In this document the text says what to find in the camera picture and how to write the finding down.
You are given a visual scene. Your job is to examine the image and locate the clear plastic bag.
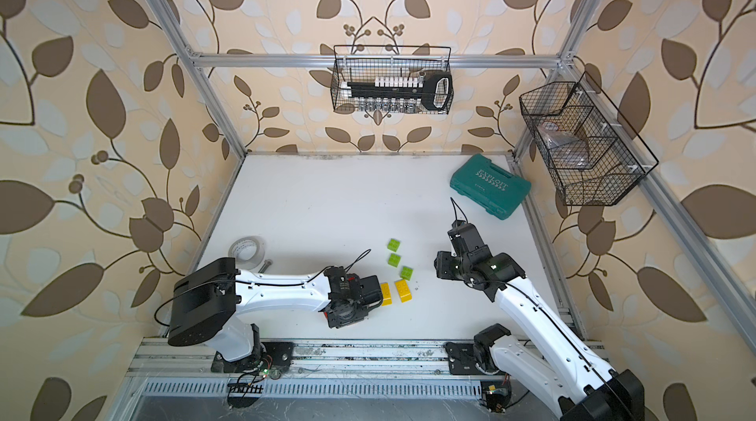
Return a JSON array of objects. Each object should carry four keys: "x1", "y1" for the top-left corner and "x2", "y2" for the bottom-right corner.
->
[{"x1": 539, "y1": 122, "x2": 590, "y2": 169}]

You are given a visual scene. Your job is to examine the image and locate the black socket set holder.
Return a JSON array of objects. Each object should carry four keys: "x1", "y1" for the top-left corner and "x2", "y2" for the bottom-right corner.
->
[{"x1": 335, "y1": 70, "x2": 454, "y2": 112}]

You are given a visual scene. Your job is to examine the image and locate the left circuit board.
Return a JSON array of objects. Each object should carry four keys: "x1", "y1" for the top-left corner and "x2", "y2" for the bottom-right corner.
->
[{"x1": 226, "y1": 367, "x2": 283, "y2": 409}]

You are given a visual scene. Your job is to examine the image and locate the circuit board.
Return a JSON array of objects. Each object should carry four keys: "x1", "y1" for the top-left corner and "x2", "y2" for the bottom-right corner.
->
[
  {"x1": 226, "y1": 367, "x2": 283, "y2": 409},
  {"x1": 480, "y1": 382, "x2": 512, "y2": 414}
]

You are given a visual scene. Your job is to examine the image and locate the green plastic tool case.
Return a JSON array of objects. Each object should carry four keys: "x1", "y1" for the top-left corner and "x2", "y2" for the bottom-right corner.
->
[{"x1": 450, "y1": 154, "x2": 532, "y2": 220}]

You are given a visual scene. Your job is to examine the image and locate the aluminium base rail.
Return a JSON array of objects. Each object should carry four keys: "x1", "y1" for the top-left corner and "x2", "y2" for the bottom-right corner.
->
[{"x1": 120, "y1": 336, "x2": 615, "y2": 399}]

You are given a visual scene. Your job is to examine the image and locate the white tape roll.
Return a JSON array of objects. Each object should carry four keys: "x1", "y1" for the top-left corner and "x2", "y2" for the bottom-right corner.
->
[{"x1": 228, "y1": 236, "x2": 266, "y2": 271}]

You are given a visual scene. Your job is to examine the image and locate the green lego brick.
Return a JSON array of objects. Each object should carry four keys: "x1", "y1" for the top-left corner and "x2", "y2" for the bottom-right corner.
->
[
  {"x1": 388, "y1": 254, "x2": 401, "y2": 267},
  {"x1": 387, "y1": 239, "x2": 401, "y2": 252},
  {"x1": 400, "y1": 267, "x2": 413, "y2": 280}
]

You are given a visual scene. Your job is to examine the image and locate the yellow lego brick left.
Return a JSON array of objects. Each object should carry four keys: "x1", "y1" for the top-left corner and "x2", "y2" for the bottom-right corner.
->
[{"x1": 380, "y1": 282, "x2": 392, "y2": 306}]

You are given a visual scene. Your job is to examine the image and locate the back wall wire basket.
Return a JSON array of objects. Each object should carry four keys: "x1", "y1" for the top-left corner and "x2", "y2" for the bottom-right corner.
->
[{"x1": 330, "y1": 44, "x2": 454, "y2": 115}]

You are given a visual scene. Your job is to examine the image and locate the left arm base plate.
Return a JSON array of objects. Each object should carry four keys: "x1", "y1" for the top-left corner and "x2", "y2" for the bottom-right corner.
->
[{"x1": 211, "y1": 341, "x2": 295, "y2": 374}]

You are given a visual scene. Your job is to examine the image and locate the right wall wire basket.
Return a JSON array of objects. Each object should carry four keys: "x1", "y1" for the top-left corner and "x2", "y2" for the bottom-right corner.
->
[{"x1": 519, "y1": 72, "x2": 660, "y2": 206}]

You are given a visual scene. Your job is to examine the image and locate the yellow lego brick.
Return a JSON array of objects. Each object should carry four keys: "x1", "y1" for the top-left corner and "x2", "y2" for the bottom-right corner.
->
[
  {"x1": 395, "y1": 279, "x2": 413, "y2": 303},
  {"x1": 380, "y1": 282, "x2": 392, "y2": 306}
]

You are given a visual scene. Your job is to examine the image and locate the steel bolt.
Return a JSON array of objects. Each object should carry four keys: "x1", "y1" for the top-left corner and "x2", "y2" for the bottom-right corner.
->
[{"x1": 258, "y1": 260, "x2": 273, "y2": 273}]

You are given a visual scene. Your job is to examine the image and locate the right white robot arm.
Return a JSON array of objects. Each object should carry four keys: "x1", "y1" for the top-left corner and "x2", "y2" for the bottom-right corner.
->
[{"x1": 434, "y1": 220, "x2": 646, "y2": 420}]

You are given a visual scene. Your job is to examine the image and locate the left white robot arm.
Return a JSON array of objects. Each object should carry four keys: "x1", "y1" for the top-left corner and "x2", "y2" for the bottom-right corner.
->
[{"x1": 165, "y1": 258, "x2": 384, "y2": 363}]

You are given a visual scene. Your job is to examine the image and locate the yellow lego brick right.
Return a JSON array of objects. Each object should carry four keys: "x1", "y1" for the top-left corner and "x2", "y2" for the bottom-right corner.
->
[{"x1": 395, "y1": 279, "x2": 413, "y2": 303}]

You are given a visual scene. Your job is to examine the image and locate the wall wire basket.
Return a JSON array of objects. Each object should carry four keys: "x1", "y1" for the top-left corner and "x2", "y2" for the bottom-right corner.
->
[
  {"x1": 330, "y1": 44, "x2": 454, "y2": 115},
  {"x1": 519, "y1": 72, "x2": 660, "y2": 206}
]

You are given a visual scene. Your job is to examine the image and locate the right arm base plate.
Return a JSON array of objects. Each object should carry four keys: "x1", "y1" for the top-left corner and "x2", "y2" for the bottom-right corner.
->
[{"x1": 443, "y1": 341, "x2": 485, "y2": 376}]

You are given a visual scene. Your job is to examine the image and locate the right circuit board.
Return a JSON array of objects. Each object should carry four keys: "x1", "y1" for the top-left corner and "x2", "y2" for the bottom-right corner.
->
[{"x1": 480, "y1": 382, "x2": 512, "y2": 414}]

